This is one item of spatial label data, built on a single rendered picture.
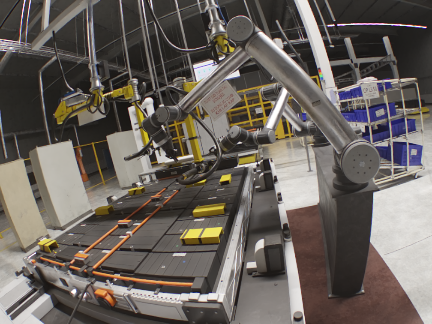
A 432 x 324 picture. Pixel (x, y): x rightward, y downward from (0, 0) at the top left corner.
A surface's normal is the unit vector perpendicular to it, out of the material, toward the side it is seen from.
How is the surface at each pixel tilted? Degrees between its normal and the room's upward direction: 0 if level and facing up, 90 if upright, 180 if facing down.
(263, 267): 90
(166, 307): 90
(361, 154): 90
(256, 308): 0
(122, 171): 90
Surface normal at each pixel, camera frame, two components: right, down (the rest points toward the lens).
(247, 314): -0.22, -0.96
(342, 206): -0.37, 0.24
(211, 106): 0.25, 0.11
